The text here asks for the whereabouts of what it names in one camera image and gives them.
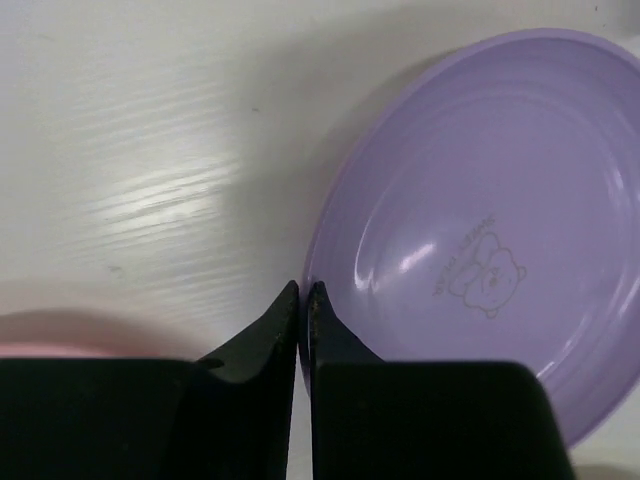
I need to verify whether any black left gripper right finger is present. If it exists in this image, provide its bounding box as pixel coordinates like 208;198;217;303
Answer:
308;282;575;479

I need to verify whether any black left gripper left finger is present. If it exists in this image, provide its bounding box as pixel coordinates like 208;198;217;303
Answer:
1;281;299;479

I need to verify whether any purple plastic plate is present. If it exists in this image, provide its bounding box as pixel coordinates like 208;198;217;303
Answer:
303;29;639;446

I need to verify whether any pink plastic plate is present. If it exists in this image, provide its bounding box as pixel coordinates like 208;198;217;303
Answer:
1;309;202;359

